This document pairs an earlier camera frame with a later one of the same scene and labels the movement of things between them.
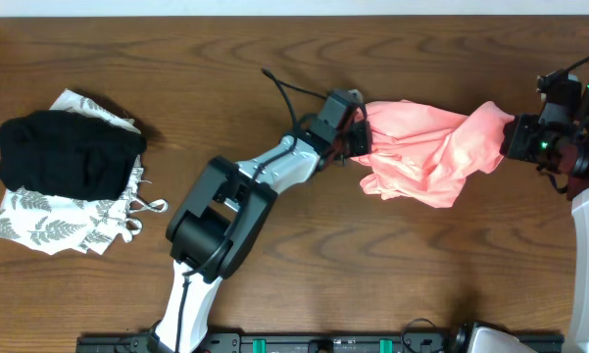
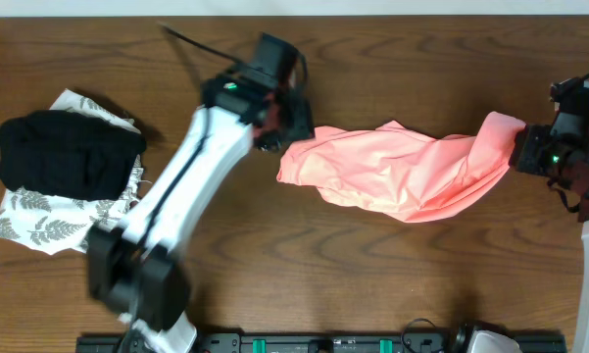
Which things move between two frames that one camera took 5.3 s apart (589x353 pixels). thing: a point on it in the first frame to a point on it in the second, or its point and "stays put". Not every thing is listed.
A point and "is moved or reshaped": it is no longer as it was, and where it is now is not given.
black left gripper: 365,138 to 303,127
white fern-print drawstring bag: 62,226 stays put
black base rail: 306,343 stays put
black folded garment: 67,155 stays put
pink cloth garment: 423,155 is moved or reshaped
